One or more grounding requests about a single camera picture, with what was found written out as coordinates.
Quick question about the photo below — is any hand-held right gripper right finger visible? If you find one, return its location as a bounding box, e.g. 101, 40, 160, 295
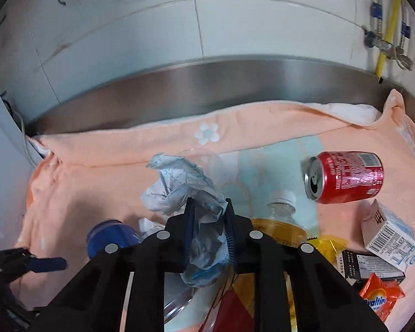
225, 198, 388, 332

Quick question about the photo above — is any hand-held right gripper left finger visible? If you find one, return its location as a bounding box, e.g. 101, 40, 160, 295
31, 198, 196, 332

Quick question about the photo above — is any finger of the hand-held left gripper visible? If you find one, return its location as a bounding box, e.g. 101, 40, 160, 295
0, 247, 68, 284

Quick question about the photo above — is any grey-blue paper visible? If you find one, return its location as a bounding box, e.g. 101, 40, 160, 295
140, 152, 230, 287

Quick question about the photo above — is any black printed box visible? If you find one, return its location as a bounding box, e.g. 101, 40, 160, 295
335, 249, 406, 286

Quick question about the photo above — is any white and blue milk carton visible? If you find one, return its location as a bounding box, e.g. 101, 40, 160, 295
360, 199, 415, 274

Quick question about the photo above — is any clear bottle with yellow label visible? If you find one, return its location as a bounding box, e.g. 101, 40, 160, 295
232, 190, 319, 332

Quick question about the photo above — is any shiny metal dish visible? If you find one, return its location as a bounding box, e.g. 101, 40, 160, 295
164, 277, 194, 323

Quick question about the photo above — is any red packet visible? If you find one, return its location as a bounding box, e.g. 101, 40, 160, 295
207, 289, 256, 332

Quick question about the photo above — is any yellow wrapper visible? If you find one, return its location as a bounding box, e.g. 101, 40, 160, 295
306, 235, 348, 267

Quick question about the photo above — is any peach flowered towel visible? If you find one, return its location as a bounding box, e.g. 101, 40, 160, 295
12, 88, 415, 332

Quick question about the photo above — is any white board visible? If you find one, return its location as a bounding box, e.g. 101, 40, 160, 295
0, 93, 44, 250

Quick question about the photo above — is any red soda can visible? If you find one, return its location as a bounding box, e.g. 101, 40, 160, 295
304, 150, 384, 204

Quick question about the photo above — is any orange snack packet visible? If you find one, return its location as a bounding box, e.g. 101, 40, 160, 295
360, 273, 406, 322

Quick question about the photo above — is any metal gas valve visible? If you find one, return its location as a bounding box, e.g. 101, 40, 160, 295
363, 31, 414, 71

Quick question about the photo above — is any yellow gas pipe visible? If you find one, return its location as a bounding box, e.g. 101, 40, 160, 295
375, 0, 403, 84

